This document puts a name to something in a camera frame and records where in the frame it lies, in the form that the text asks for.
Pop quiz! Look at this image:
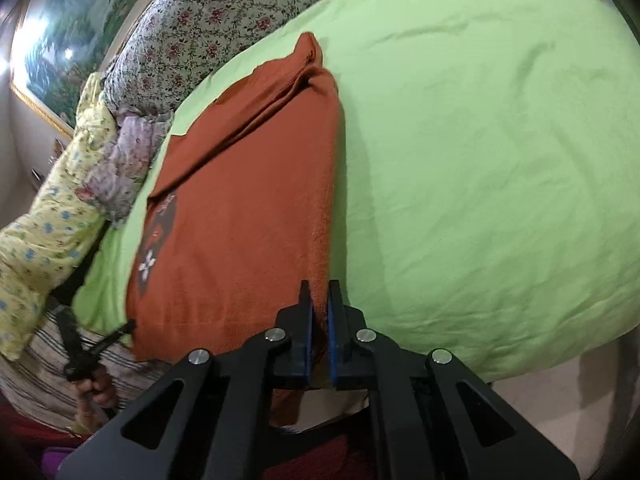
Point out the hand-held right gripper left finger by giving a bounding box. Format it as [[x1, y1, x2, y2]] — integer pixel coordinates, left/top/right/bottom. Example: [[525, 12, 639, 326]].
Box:
[[55, 280, 317, 480]]

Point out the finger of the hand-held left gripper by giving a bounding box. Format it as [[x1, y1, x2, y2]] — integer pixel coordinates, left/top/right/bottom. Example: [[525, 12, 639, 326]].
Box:
[[87, 321, 137, 361], [55, 306, 87, 368]]

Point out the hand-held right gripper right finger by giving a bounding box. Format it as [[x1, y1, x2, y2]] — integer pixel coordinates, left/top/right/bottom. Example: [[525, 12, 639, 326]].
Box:
[[327, 280, 582, 480]]

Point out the orange shirt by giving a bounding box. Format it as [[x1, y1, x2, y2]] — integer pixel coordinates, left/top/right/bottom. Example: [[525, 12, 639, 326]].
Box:
[[125, 32, 347, 427]]

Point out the person's left hand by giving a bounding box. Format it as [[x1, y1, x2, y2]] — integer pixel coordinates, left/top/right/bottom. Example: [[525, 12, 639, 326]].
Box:
[[74, 367, 120, 423]]

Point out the striped cloth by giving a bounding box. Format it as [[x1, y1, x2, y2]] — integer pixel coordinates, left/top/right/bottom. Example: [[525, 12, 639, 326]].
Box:
[[0, 305, 171, 434]]

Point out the yellow floral cloth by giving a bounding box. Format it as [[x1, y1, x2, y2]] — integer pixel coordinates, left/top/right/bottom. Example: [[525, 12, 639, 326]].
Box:
[[0, 74, 121, 361]]

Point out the red cloth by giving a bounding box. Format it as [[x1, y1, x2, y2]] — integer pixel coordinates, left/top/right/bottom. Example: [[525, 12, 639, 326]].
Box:
[[262, 432, 374, 480]]

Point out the purple object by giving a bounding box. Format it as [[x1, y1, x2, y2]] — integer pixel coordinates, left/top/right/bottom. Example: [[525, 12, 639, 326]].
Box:
[[42, 447, 79, 472]]

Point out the pale purple floral pillow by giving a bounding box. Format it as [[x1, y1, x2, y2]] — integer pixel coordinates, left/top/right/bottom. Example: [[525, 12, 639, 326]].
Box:
[[82, 110, 174, 229]]

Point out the green bed sheet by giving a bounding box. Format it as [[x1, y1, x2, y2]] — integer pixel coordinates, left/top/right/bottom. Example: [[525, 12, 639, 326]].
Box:
[[72, 0, 639, 384]]

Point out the white red-flowered quilt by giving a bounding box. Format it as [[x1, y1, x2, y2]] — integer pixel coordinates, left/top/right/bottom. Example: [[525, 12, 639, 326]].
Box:
[[102, 0, 401, 117]]

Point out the framed landscape wall painting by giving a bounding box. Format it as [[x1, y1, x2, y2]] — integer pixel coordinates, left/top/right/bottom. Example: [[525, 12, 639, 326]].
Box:
[[10, 0, 187, 137]]

